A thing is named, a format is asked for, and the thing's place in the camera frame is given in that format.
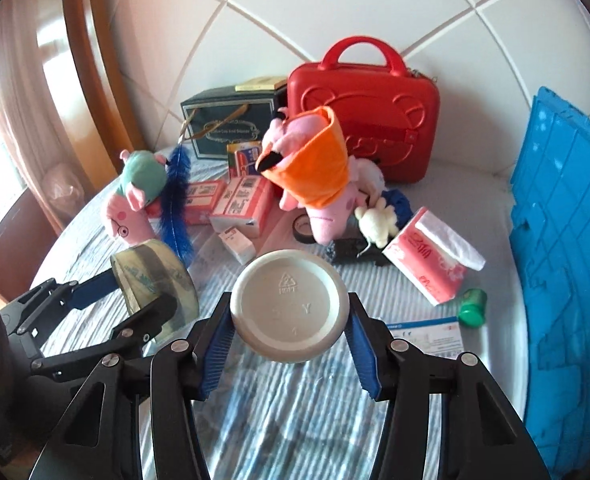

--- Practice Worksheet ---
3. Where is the black gift box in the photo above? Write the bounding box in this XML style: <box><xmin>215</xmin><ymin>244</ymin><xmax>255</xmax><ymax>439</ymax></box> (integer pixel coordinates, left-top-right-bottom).
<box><xmin>180</xmin><ymin>85</ymin><xmax>288</xmax><ymax>161</ymax></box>

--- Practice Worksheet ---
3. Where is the green small bottle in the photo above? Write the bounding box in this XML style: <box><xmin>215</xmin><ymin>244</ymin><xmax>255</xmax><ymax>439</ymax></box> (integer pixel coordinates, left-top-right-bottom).
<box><xmin>458</xmin><ymin>287</ymin><xmax>488</xmax><ymax>326</ymax></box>

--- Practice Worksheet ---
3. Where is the black object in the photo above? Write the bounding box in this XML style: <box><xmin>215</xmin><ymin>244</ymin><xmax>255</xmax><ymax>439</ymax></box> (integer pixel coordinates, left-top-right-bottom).
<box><xmin>325</xmin><ymin>237</ymin><xmax>391</xmax><ymax>267</ymax></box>

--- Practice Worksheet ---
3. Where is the sheer curtain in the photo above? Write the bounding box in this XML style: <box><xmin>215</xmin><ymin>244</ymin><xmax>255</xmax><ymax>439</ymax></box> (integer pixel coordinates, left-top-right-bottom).
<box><xmin>0</xmin><ymin>0</ymin><xmax>100</xmax><ymax>241</ymax></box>

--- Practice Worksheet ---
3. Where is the pink floral tissue pack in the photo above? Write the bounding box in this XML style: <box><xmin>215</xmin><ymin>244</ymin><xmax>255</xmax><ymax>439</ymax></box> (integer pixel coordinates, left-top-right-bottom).
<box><xmin>382</xmin><ymin>206</ymin><xmax>487</xmax><ymax>306</ymax></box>

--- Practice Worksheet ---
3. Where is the blue feather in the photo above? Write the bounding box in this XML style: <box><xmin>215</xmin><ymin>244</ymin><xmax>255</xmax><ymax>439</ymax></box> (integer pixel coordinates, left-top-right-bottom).
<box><xmin>159</xmin><ymin>144</ymin><xmax>196</xmax><ymax>263</ymax></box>

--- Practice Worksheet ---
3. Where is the beige flat box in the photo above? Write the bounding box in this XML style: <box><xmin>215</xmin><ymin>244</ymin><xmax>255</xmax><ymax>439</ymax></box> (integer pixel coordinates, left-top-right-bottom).
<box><xmin>235</xmin><ymin>76</ymin><xmax>288</xmax><ymax>93</ymax></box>

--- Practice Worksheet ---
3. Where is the wooden bed frame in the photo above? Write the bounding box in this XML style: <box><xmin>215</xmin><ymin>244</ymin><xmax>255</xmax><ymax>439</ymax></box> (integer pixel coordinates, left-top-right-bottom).
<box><xmin>60</xmin><ymin>0</ymin><xmax>151</xmax><ymax>161</ymax></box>

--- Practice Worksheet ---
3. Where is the white mouse plush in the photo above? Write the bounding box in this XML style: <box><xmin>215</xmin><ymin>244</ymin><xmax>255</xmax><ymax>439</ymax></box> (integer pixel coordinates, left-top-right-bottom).
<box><xmin>355</xmin><ymin>195</ymin><xmax>401</xmax><ymax>248</ymax></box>

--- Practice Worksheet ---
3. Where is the pink tissue box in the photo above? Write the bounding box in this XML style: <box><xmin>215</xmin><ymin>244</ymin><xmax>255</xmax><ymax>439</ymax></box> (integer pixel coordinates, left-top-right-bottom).
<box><xmin>147</xmin><ymin>180</ymin><xmax>226</xmax><ymax>226</ymax></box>
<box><xmin>209</xmin><ymin>176</ymin><xmax>275</xmax><ymax>238</ymax></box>

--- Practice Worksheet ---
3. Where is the white blue paper card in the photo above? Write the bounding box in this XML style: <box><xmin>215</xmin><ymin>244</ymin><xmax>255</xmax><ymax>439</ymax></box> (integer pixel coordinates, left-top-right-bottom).
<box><xmin>385</xmin><ymin>317</ymin><xmax>463</xmax><ymax>358</ymax></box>

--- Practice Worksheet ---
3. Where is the red carry case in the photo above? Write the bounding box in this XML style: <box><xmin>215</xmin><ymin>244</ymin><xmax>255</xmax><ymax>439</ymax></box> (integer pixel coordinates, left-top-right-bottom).
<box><xmin>287</xmin><ymin>37</ymin><xmax>440</xmax><ymax>184</ymax></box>

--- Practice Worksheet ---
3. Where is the white padded headboard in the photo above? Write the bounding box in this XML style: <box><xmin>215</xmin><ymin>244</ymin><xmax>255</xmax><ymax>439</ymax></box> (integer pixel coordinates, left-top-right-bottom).
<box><xmin>105</xmin><ymin>0</ymin><xmax>590</xmax><ymax>196</ymax></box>

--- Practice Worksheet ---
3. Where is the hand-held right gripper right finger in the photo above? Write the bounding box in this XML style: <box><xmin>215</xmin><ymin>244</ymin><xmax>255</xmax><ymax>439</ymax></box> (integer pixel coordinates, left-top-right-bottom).
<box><xmin>345</xmin><ymin>292</ymin><xmax>551</xmax><ymax>480</ymax></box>

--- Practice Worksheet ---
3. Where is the white red small box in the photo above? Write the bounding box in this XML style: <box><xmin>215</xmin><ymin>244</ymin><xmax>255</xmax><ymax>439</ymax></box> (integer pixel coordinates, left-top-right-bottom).
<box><xmin>217</xmin><ymin>227</ymin><xmax>257</xmax><ymax>265</ymax></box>

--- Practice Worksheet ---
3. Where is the black tape roll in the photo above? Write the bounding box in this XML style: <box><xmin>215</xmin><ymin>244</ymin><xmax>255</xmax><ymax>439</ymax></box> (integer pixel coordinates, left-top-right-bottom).
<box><xmin>292</xmin><ymin>212</ymin><xmax>321</xmax><ymax>245</ymax></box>

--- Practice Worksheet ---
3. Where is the clear packing tape roll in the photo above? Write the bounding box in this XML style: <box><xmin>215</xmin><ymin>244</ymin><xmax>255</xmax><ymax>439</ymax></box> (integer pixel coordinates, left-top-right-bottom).
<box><xmin>110</xmin><ymin>239</ymin><xmax>200</xmax><ymax>345</ymax></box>

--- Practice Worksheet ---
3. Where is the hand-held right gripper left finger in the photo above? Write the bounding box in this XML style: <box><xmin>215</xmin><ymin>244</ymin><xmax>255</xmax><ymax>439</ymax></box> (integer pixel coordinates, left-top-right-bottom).
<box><xmin>30</xmin><ymin>292</ymin><xmax>236</xmax><ymax>480</ymax></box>

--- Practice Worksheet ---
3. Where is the pig plush with orange dress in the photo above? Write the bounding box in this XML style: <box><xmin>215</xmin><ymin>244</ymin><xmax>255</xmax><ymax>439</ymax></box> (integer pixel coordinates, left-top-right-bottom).
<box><xmin>255</xmin><ymin>105</ymin><xmax>388</xmax><ymax>245</ymax></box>

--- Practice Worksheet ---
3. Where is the clear plastic bag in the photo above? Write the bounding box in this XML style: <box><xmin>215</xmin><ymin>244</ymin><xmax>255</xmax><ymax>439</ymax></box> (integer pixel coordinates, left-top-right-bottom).
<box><xmin>40</xmin><ymin>162</ymin><xmax>83</xmax><ymax>211</ymax></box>

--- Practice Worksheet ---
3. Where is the blister pack card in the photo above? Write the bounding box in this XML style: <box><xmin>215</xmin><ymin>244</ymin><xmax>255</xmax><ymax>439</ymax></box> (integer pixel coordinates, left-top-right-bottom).
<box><xmin>226</xmin><ymin>141</ymin><xmax>263</xmax><ymax>177</ymax></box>

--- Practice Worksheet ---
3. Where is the blue yarn item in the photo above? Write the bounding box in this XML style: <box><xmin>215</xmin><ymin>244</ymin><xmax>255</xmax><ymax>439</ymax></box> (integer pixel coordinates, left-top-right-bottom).
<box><xmin>380</xmin><ymin>187</ymin><xmax>413</xmax><ymax>226</ymax></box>

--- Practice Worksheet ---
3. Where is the blue plastic crate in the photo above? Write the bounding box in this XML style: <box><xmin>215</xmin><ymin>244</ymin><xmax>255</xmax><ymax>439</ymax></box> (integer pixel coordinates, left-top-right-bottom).
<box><xmin>510</xmin><ymin>86</ymin><xmax>590</xmax><ymax>480</ymax></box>

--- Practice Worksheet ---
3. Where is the pig plush with teal shirt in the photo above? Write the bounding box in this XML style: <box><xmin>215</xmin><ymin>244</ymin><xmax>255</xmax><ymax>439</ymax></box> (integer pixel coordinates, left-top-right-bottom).
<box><xmin>106</xmin><ymin>149</ymin><xmax>171</xmax><ymax>243</ymax></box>

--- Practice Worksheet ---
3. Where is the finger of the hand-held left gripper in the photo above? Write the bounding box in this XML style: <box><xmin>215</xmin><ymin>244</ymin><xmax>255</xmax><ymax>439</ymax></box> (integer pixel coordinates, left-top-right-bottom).
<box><xmin>30</xmin><ymin>292</ymin><xmax>178</xmax><ymax>386</ymax></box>
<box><xmin>2</xmin><ymin>269</ymin><xmax>120</xmax><ymax>341</ymax></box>

